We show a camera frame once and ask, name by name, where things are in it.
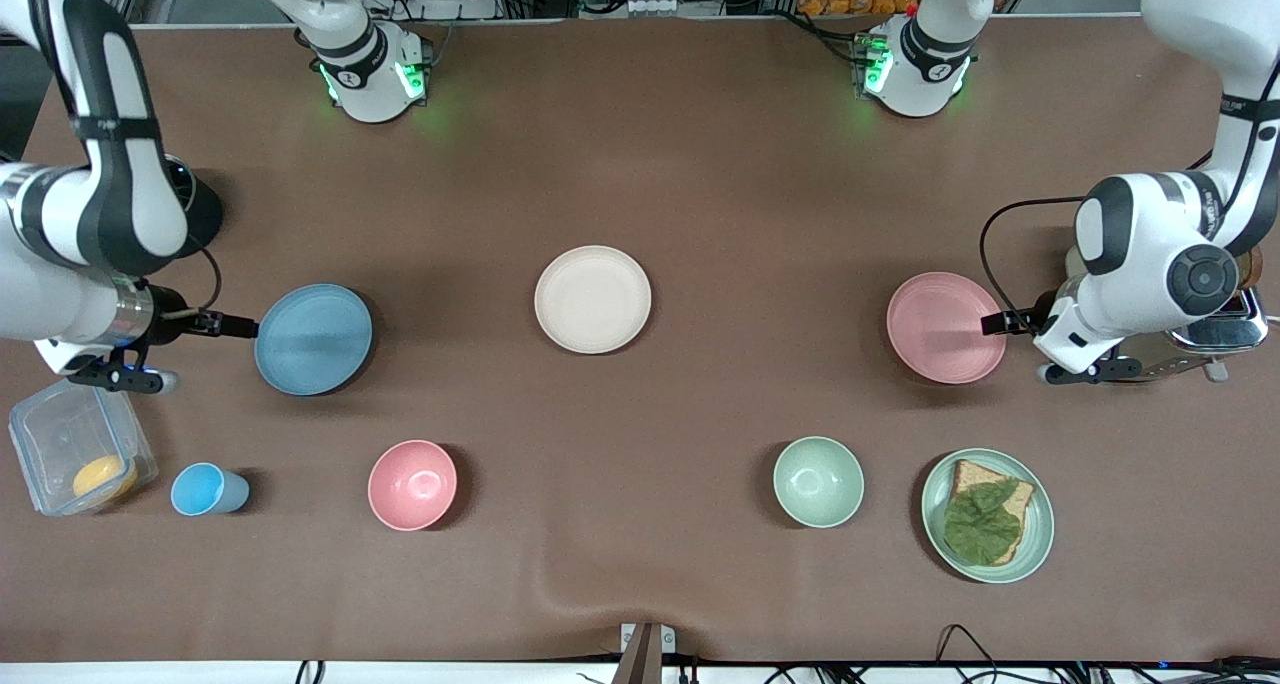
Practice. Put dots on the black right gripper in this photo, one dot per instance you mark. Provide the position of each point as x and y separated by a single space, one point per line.
170 321

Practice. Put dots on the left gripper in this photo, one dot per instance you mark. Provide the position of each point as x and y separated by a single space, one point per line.
1040 316

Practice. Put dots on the pink plate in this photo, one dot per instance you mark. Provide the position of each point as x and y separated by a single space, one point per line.
940 328

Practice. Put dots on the blue plate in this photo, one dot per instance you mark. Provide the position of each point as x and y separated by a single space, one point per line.
313 340

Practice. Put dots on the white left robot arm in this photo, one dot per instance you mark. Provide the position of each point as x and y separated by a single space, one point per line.
1150 244

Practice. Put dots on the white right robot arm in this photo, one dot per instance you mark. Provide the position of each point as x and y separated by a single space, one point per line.
120 194

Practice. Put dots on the black cylindrical pot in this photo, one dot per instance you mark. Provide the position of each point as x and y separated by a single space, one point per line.
205 214

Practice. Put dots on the brown bread slice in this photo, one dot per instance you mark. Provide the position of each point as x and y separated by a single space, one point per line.
975 476

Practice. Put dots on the blue cup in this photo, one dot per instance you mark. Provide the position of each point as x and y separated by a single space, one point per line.
205 490

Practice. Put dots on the orange round food piece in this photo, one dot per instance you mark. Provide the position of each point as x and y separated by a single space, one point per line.
104 478

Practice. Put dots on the clear plastic container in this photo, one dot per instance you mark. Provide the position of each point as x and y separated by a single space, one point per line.
60 434

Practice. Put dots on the green plate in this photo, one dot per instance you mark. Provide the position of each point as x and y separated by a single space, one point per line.
1038 524

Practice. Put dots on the green lettuce leaf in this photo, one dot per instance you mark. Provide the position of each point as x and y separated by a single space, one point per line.
980 524

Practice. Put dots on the beige chrome toaster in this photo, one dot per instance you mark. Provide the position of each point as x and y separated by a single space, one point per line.
1230 336

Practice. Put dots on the pink bowl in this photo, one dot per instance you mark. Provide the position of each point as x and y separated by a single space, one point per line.
412 485

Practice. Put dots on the green bowl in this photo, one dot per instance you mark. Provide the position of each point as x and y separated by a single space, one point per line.
818 482

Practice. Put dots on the brown table mat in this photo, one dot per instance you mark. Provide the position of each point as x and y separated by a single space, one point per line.
700 164

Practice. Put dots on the beige plate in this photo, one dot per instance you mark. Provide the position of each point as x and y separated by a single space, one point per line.
593 300

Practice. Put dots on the metal table clamp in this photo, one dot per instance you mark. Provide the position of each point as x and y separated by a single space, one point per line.
645 649

